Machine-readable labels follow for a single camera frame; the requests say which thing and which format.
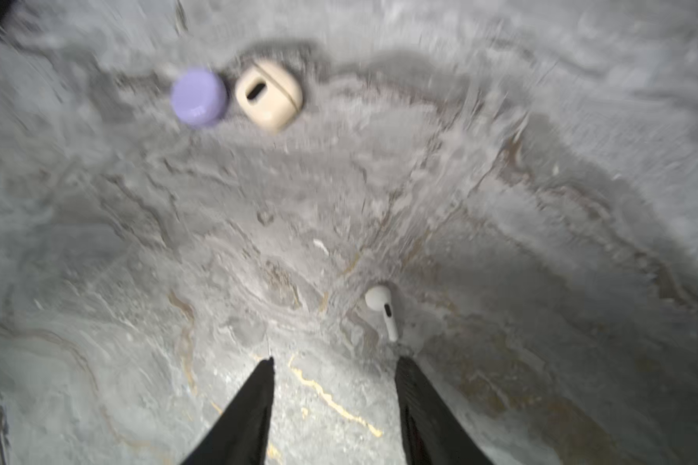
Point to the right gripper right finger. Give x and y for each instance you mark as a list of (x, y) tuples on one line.
[(430, 432)]

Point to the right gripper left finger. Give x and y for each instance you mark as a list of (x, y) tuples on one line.
[(241, 434)]

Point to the white earbud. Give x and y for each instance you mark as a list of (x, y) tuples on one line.
[(379, 298)]

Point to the purple earbud case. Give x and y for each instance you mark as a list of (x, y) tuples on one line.
[(199, 97)]

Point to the beige earbud charging case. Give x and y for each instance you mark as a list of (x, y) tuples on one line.
[(270, 96)]

